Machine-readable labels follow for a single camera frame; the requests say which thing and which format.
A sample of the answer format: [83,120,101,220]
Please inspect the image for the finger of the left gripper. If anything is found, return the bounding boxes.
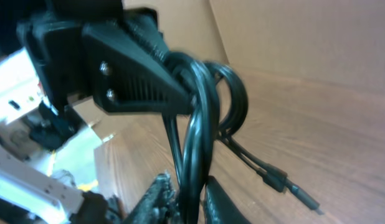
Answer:
[122,7,169,61]
[82,23,193,114]

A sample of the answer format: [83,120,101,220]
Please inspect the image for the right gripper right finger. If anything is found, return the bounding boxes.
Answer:
[203,175,251,224]

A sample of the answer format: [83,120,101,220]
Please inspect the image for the black cable bundle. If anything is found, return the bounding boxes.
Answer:
[163,51,324,224]

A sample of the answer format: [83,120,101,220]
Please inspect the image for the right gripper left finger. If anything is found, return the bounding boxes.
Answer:
[122,173,180,224]

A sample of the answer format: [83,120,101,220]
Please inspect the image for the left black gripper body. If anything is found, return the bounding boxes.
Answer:
[16,7,96,109]

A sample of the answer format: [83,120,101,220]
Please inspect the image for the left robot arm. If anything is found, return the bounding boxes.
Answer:
[0,1,193,172]

